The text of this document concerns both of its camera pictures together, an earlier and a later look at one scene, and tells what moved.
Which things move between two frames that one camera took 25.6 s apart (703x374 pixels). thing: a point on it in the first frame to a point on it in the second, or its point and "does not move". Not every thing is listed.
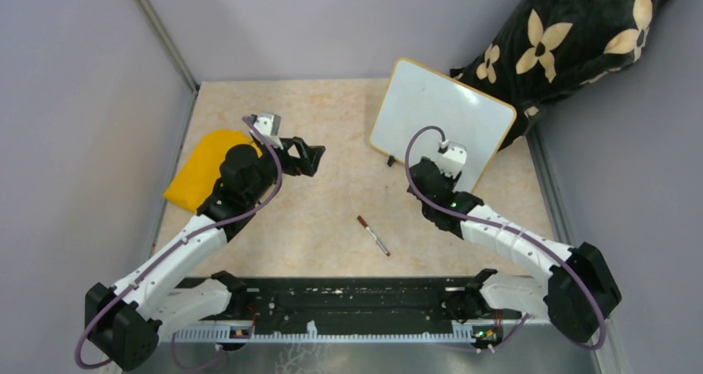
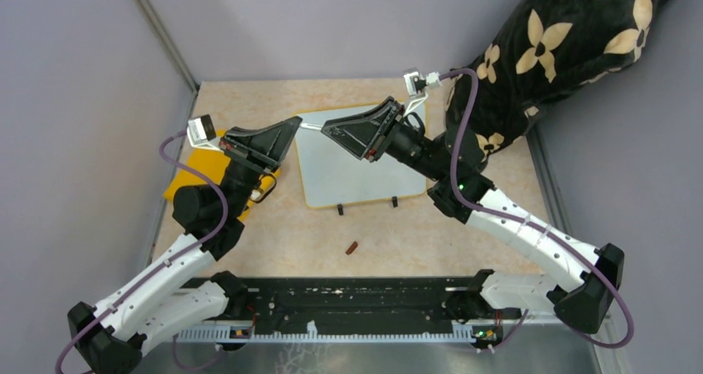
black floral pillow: [564, 31] does not move
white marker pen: [376, 240] to [312, 126]
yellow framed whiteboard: [419, 95] to [333, 174]
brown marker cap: [362, 221] to [351, 248]
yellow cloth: [202, 166] does not move
